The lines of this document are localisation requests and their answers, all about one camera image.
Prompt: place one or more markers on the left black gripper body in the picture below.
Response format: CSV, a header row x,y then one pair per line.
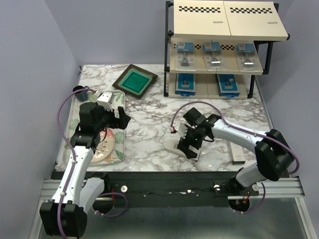
x,y
107,119

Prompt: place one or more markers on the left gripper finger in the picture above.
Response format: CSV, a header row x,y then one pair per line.
x,y
121,112
124,121

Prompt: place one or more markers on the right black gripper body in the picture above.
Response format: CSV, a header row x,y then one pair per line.
x,y
193,137

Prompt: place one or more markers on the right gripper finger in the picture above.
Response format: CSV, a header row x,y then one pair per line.
x,y
184,147
193,153

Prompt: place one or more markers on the white Harry's box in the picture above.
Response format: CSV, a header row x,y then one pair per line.
x,y
171,146

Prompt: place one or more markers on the tall white slim box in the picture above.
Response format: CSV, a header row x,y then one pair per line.
x,y
237,154

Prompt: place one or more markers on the blue Harry's razor box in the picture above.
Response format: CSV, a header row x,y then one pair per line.
x,y
227,85
185,84

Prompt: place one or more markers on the blister razor pack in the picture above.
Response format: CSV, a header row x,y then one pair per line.
x,y
213,57
185,57
247,58

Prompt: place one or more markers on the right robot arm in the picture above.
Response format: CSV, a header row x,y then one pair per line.
x,y
273,156

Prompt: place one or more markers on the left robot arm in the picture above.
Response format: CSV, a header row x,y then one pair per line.
x,y
66,213

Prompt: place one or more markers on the bottom left beige shelf board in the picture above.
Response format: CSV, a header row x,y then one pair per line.
x,y
201,91

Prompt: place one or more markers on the middle left beige shelf board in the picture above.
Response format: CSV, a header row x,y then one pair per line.
x,y
200,64

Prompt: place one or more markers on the middle right beige shelf board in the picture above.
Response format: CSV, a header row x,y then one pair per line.
x,y
230,61

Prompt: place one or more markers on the dark blue mug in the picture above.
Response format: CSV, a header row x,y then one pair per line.
x,y
81,93

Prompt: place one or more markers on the pink cream round plate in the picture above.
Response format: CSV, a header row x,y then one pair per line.
x,y
104,148

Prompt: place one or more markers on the square green ceramic plate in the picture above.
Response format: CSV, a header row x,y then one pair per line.
x,y
135,81

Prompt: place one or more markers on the floral leaf serving tray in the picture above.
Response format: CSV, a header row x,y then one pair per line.
x,y
119,150

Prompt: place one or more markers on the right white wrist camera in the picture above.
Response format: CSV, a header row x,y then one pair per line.
x,y
180,128

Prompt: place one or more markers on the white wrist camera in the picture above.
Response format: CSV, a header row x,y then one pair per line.
x,y
106,100
180,128

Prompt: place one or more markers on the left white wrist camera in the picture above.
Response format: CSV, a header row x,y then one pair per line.
x,y
106,100

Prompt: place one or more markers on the aluminium rail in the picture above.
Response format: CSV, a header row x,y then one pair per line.
x,y
283,188

